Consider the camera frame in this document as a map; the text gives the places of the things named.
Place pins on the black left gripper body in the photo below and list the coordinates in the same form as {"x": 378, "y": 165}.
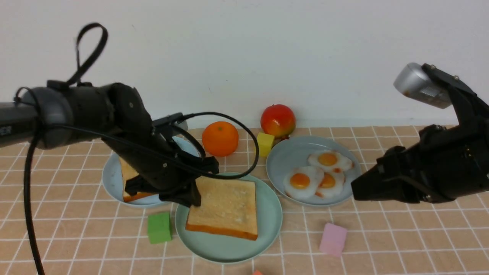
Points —
{"x": 155, "y": 156}

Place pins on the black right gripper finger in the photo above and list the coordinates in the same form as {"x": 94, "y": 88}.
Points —
{"x": 369, "y": 186}

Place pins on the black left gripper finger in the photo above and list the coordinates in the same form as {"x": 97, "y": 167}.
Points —
{"x": 186, "y": 194}
{"x": 206, "y": 164}

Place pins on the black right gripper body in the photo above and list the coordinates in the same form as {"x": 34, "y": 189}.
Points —
{"x": 444, "y": 164}

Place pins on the toast slice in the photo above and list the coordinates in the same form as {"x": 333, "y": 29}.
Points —
{"x": 228, "y": 208}
{"x": 128, "y": 173}

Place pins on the fried egg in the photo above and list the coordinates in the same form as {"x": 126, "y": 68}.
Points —
{"x": 330, "y": 161}
{"x": 301, "y": 183}
{"x": 331, "y": 186}

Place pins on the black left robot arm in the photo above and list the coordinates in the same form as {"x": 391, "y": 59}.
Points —
{"x": 50, "y": 118}

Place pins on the orange fruit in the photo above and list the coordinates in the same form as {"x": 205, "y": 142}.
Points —
{"x": 220, "y": 139}

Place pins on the green foam cube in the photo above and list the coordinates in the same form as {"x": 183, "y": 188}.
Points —
{"x": 159, "y": 228}

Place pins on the light blue left plate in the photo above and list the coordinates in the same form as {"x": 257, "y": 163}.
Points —
{"x": 112, "y": 180}

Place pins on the green center plate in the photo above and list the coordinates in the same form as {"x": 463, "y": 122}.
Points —
{"x": 230, "y": 250}

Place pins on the yellow foam cube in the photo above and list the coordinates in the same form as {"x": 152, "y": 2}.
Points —
{"x": 265, "y": 144}

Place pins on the pink foam cube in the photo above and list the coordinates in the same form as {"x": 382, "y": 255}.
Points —
{"x": 333, "y": 240}

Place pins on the red yellow apple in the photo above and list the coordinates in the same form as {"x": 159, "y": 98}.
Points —
{"x": 278, "y": 120}

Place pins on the grey-blue right plate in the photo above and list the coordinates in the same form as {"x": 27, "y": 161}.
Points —
{"x": 293, "y": 153}

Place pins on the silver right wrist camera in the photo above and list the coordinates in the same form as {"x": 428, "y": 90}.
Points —
{"x": 414, "y": 83}

